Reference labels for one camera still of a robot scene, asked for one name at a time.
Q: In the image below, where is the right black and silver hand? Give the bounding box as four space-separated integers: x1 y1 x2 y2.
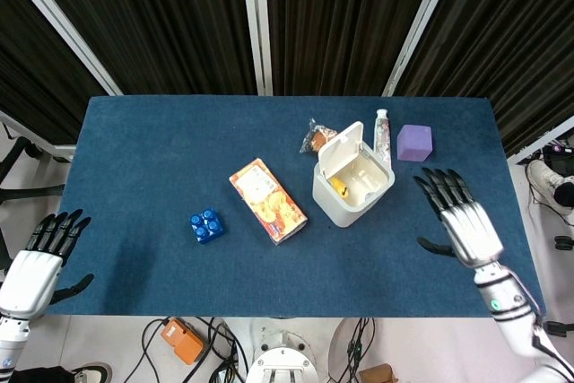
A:
413 167 504 267

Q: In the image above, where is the left black and silver hand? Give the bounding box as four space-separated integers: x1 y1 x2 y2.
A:
0 208 95 321

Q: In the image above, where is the white open-lid container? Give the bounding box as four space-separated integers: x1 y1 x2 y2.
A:
311 120 396 229

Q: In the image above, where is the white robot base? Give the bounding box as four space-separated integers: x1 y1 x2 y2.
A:
245 318 324 383

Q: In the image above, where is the white shoe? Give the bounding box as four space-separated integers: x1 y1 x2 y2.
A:
526 159 566 200

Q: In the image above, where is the purple foam cube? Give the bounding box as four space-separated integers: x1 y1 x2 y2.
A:
396 124 434 163

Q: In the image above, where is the white toothpaste tube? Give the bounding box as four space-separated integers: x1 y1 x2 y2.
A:
374 108 393 164

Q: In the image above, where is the orange power box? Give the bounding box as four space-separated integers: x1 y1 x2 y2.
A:
160 317 206 366

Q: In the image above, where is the brown cardboard box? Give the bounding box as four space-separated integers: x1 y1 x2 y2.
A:
358 362 396 383

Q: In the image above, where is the blue table cloth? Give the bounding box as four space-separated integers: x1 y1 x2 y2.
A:
46 95 546 318

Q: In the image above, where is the clear wrapped bread snack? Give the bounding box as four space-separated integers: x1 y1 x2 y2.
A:
299 118 338 155

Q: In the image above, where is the blue toy building block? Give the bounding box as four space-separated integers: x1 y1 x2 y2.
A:
188 207 227 246

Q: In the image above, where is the orange and blue snack box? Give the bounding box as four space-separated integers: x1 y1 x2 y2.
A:
229 158 309 247

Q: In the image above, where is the dark pleated curtain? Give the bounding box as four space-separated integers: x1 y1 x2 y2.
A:
0 0 574 160

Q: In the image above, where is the white frame bar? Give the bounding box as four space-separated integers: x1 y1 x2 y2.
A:
506 113 574 164
0 109 77 162

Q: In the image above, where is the black cable bundle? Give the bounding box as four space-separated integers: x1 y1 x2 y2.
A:
329 317 376 383
129 317 250 383

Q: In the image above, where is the white frame post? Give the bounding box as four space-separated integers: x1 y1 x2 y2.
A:
382 0 463 98
0 0 125 97
239 0 274 97

